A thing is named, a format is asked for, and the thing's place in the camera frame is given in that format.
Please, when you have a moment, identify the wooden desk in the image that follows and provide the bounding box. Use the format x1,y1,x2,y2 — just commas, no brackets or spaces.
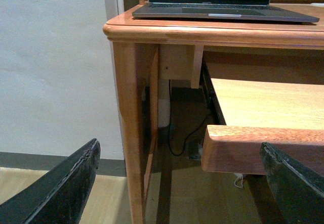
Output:
103,10,323,223

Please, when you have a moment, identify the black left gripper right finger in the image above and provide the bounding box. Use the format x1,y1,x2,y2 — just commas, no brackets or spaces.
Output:
260,142,323,223

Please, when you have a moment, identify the wooden keyboard tray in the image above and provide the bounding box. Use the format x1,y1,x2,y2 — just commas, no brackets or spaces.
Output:
201,78,323,174

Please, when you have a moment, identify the white cable on floor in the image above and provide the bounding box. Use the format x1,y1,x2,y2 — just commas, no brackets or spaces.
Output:
233,173,245,189

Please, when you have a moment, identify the black floor cable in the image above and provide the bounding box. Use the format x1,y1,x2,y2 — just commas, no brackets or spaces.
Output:
168,79,216,157

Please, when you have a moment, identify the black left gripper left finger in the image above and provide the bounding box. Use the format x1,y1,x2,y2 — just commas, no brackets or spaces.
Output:
1,139,101,223

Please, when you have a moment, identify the grey laptop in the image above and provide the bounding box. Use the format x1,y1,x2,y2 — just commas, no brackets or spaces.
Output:
132,0,323,23

